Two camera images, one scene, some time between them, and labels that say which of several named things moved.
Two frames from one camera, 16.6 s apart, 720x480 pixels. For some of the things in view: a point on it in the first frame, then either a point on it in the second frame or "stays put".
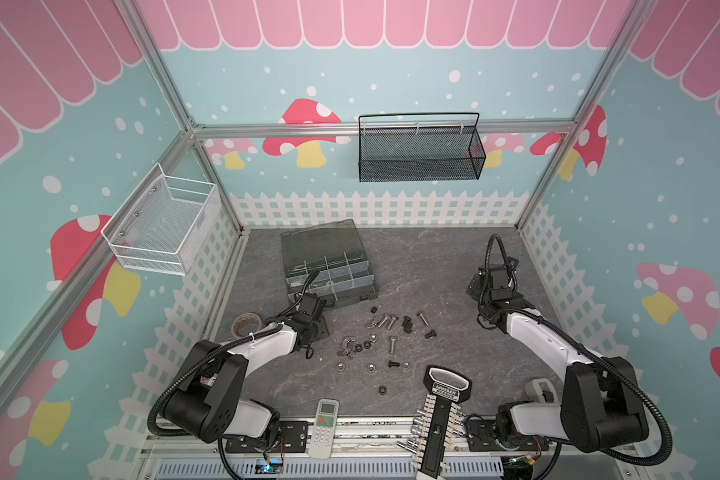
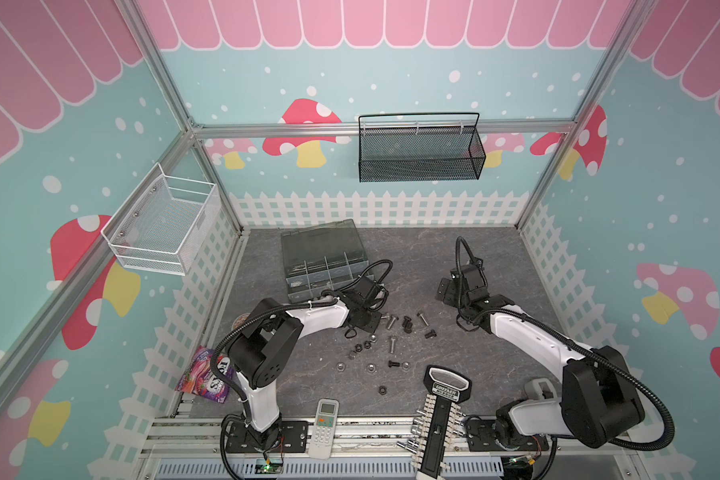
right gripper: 488,286 → 450,291
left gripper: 323,329 → 376,318
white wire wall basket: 165,224 stays put
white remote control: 323,429 stays put
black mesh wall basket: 426,146 stays put
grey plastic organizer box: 334,248 stays put
